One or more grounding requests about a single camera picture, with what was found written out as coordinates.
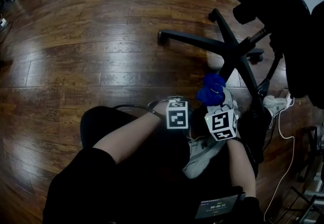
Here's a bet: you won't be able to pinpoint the blue cloth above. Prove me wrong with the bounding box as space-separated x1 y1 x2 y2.
196 73 226 106

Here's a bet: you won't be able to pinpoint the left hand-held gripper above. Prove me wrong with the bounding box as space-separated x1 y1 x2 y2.
147 95 193 130

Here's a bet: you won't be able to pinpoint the person's left forearm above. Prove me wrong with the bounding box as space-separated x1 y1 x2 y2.
92 102 169 165

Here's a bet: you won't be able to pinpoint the white cable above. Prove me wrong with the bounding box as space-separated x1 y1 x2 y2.
263 108 296 221

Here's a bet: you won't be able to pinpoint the person's white sneaker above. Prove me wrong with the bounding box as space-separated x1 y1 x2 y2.
182 136 226 179
263 95 288 117

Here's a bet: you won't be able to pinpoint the person's black trousers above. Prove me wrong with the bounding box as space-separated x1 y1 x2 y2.
80 105 273 188

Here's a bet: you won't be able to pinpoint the black smartphone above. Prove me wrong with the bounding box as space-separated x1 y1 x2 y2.
194 186 246 219

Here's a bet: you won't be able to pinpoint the person's black shirt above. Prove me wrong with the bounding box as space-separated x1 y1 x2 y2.
42 148 264 224

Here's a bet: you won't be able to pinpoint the person's right forearm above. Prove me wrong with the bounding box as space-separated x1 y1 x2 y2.
226 138 256 198

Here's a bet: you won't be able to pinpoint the black metal rack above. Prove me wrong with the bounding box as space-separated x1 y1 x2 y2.
288 126 324 224

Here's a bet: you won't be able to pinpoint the black cable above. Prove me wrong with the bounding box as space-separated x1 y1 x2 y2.
0 22 12 43
115 104 163 117

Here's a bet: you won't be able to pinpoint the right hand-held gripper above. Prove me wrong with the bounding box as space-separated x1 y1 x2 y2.
204 87 240 142

